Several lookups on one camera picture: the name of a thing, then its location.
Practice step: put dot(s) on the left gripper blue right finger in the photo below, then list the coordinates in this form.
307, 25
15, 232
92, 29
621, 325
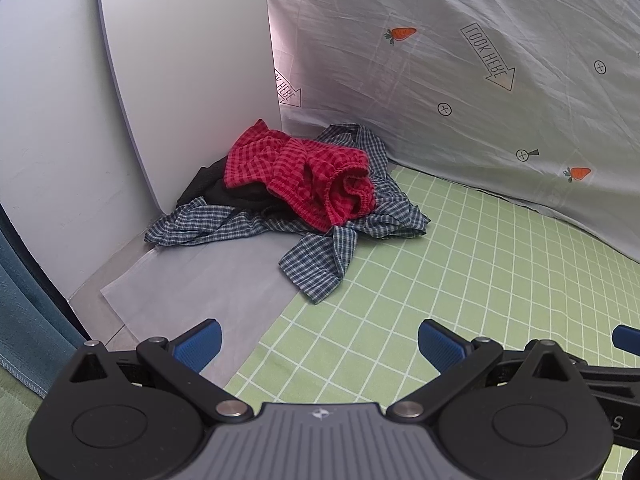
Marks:
462, 366

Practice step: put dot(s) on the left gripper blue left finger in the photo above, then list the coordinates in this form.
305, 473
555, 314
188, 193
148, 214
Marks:
177, 364

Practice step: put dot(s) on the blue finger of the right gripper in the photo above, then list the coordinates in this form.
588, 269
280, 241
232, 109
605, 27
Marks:
626, 338

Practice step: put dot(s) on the red checked garment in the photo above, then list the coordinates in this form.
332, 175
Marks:
326, 185

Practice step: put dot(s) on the grey cloth underlay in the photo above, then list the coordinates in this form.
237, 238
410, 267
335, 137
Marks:
237, 282

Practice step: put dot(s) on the blue plaid shirt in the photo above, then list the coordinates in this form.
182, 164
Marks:
317, 264

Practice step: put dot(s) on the teal curtain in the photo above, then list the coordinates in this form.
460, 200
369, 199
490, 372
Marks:
39, 330

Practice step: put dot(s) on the black garment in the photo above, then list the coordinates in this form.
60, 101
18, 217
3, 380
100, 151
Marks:
209, 184

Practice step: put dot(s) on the grey carrot print sheet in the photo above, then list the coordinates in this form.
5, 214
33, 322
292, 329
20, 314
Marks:
536, 100

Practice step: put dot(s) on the white curved board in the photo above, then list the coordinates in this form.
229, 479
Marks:
191, 77

